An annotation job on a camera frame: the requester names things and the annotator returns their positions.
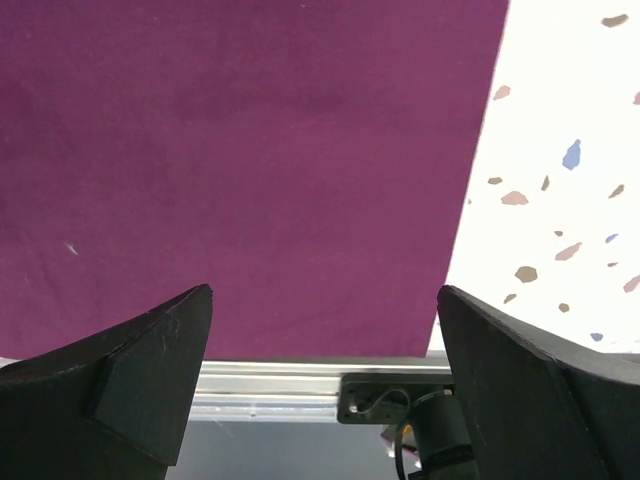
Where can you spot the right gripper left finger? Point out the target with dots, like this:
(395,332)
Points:
(114,405)

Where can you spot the purple cloth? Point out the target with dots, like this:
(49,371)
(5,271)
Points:
(306,159)

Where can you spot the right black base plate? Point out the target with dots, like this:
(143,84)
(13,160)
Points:
(387,398)

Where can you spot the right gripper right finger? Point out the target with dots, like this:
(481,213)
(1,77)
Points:
(538,406)

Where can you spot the aluminium rail frame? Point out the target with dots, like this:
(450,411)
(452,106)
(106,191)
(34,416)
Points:
(290,390)

